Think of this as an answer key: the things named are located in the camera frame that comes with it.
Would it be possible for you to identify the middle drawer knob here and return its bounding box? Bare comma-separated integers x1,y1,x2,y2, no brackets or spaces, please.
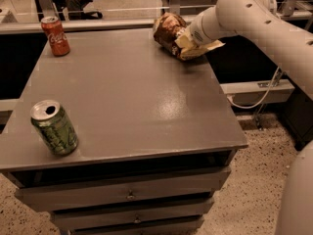
133,215,142,224

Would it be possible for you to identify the green soda can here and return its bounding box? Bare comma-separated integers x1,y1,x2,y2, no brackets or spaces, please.
30,100,78,156

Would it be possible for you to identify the top drawer knob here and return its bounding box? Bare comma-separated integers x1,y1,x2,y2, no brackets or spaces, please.
126,190,136,201

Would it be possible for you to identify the brown chip bag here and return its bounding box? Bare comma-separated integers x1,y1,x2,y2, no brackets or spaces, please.
153,13,224,61

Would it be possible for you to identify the drawer knob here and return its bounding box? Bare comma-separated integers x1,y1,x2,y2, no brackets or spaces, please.
126,190,136,201
133,215,142,224

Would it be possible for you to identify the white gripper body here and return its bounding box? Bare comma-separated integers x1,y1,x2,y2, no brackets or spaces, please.
189,7,236,45

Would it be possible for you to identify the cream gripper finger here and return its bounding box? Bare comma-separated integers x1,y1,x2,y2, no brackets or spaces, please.
175,27,199,52

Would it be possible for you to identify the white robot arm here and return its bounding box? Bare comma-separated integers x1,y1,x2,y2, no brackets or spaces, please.
176,0,313,235

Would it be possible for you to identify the white cable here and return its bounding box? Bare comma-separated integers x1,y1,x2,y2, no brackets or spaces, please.
226,66,282,111

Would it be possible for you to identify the metal railing frame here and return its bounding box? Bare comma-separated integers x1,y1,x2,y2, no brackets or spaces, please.
0,0,313,36

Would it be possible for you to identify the red cola can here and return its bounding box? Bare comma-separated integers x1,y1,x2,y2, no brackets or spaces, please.
41,17,70,57

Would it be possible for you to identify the grey drawer cabinet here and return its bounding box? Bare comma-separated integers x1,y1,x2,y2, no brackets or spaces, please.
0,29,246,235

